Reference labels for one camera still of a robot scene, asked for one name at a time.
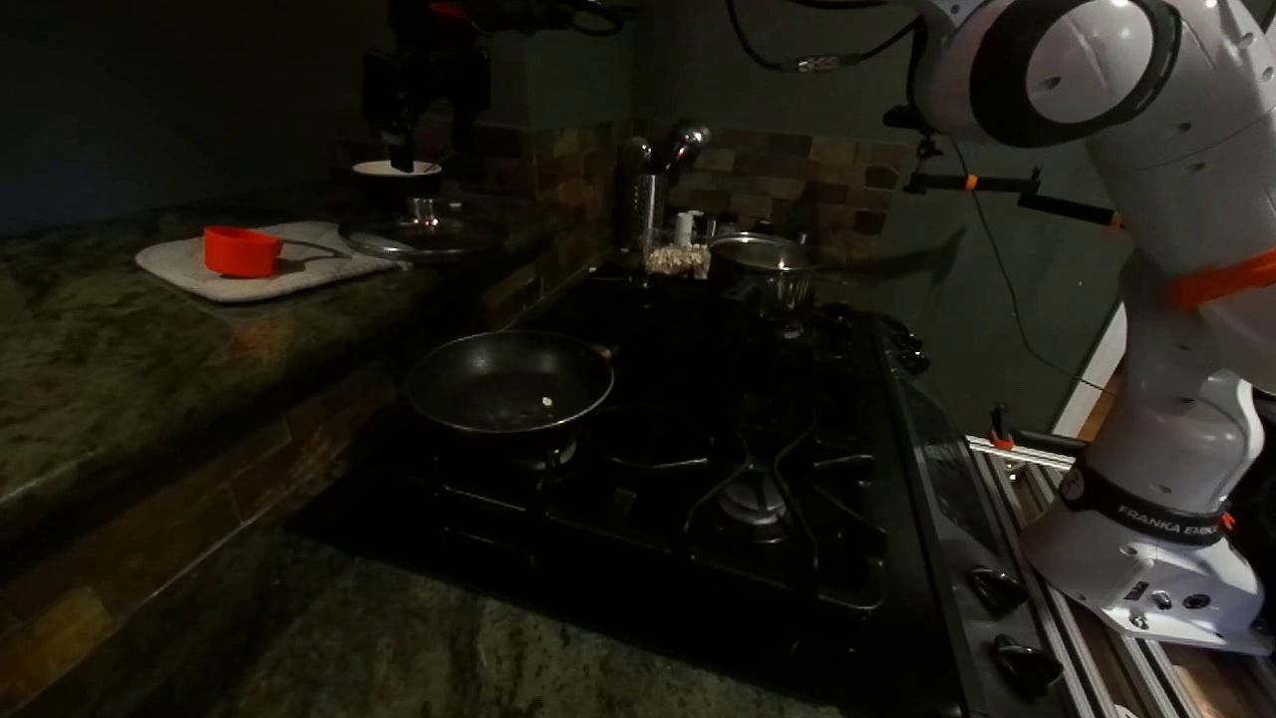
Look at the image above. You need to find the red measuring cup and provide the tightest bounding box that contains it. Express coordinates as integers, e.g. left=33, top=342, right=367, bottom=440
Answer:
left=203, top=224, right=281, bottom=281

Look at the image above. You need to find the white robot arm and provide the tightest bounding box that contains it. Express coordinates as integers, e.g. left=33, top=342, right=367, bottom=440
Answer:
left=901, top=0, right=1276, bottom=653

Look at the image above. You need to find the steel ladle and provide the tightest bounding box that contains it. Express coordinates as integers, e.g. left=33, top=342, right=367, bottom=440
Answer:
left=620, top=124, right=708, bottom=254

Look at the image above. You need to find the black frying pan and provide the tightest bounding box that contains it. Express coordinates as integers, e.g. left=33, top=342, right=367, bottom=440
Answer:
left=404, top=326, right=614, bottom=434

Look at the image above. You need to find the steel saucepan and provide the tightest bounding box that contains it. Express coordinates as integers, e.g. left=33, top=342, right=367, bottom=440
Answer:
left=708, top=240, right=814, bottom=318

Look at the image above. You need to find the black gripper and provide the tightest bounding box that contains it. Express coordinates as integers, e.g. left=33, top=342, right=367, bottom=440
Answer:
left=363, top=0, right=490, bottom=164

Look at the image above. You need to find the dark bowl white rim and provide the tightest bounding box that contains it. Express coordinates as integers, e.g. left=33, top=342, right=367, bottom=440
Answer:
left=351, top=158, right=444, bottom=212

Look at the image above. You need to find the glass jar with white pieces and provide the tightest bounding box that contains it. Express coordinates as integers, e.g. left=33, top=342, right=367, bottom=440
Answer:
left=647, top=208, right=708, bottom=281

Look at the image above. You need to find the glass lid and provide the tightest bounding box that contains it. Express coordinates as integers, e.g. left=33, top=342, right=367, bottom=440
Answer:
left=340, top=197, right=495, bottom=261

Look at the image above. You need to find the white cutting board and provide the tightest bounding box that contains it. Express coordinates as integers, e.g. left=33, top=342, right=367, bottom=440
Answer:
left=134, top=221, right=392, bottom=303

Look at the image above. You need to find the black gas stove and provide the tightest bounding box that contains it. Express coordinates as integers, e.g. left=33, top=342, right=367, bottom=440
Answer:
left=281, top=271, right=990, bottom=712

